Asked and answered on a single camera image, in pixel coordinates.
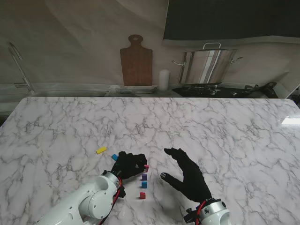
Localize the dark range hood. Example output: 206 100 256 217
163 0 300 40

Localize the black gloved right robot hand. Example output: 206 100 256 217
159 148 211 203

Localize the black frying pan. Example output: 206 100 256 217
243 82 278 98

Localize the large steel stock pot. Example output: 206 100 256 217
172 42 244 84

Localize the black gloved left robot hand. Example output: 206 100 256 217
110 151 148 180

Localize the chrome kitchen faucet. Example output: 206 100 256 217
8 42 36 94

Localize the white cylinder candle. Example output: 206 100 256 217
158 69 171 90

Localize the stack of white plates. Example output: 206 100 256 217
112 84 158 94

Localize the black gas stove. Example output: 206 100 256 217
172 82 249 98

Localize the steel kitchen sink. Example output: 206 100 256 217
32 90 111 97

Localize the brown wooden cutting board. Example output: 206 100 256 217
120 34 154 87

